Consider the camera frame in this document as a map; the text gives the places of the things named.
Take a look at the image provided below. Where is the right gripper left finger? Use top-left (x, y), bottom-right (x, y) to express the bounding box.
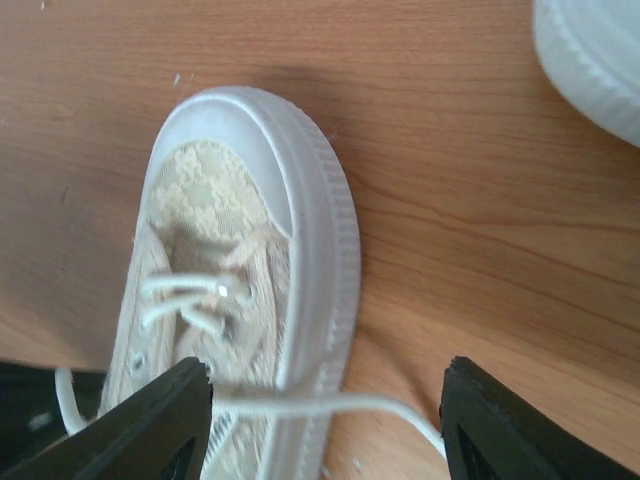
top-left (1, 357), bottom-right (212, 479)

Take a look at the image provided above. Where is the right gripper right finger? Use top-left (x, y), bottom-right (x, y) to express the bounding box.
top-left (440, 357), bottom-right (639, 480)

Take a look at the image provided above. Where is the white lace sneaker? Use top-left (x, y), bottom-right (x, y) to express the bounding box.
top-left (98, 86), bottom-right (444, 479)
top-left (532, 0), bottom-right (639, 146)

